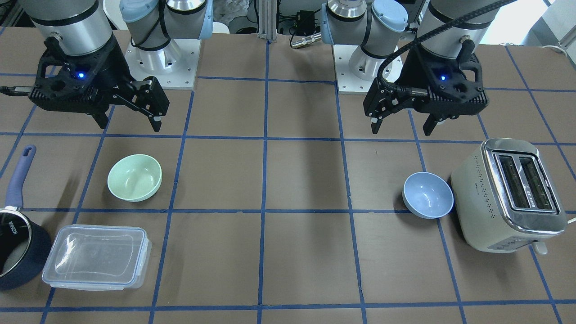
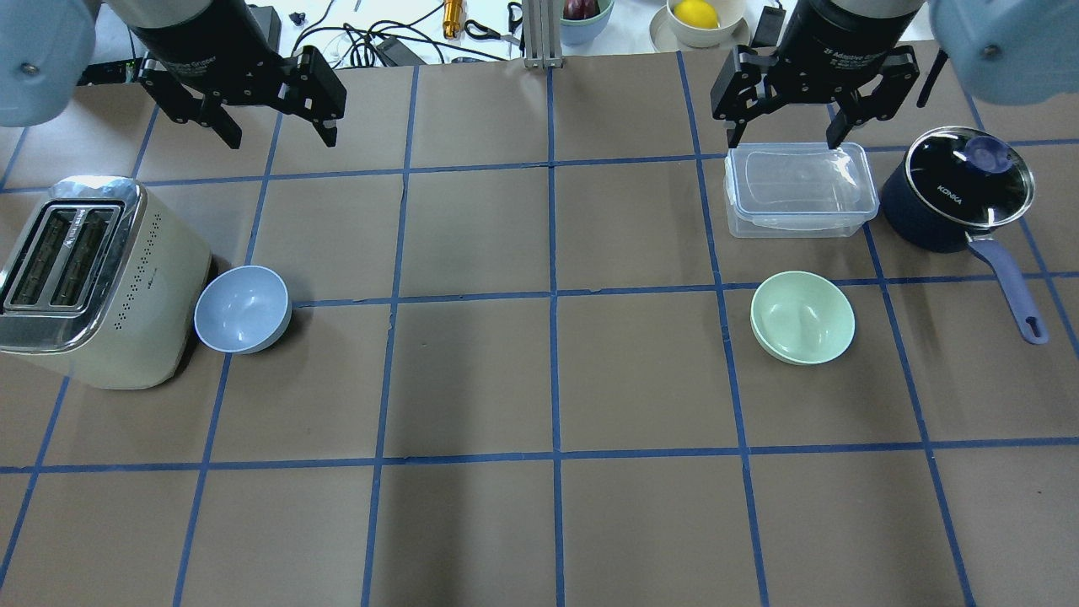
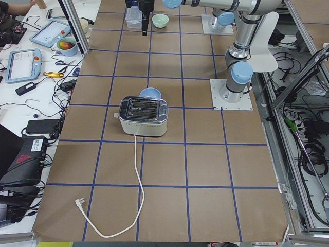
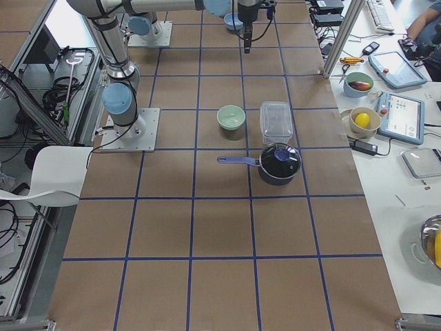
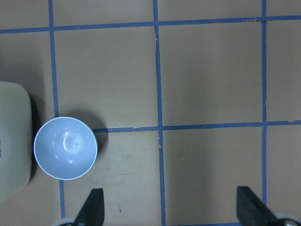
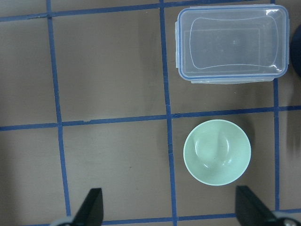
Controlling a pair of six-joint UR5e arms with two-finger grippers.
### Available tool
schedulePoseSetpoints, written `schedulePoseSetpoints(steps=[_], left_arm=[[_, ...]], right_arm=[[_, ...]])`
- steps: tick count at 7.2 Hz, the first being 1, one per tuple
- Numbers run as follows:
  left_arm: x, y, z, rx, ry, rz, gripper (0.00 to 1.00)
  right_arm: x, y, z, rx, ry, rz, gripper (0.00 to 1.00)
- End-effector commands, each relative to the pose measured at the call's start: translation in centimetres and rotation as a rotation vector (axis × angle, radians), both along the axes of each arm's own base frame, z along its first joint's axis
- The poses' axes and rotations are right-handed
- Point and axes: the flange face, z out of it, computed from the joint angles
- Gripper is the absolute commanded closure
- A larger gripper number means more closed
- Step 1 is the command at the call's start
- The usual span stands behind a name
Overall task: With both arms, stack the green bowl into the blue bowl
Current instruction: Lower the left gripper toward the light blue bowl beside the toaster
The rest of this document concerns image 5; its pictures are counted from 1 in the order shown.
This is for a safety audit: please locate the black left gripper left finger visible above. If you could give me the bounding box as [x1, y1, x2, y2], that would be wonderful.
[74, 188, 104, 226]

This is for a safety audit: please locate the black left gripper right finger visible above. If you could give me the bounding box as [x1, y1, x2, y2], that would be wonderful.
[236, 186, 277, 226]

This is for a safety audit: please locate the blue bowl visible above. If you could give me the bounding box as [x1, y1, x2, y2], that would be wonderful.
[33, 117, 98, 180]

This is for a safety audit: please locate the cream toaster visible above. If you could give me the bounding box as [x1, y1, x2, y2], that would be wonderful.
[0, 81, 32, 203]

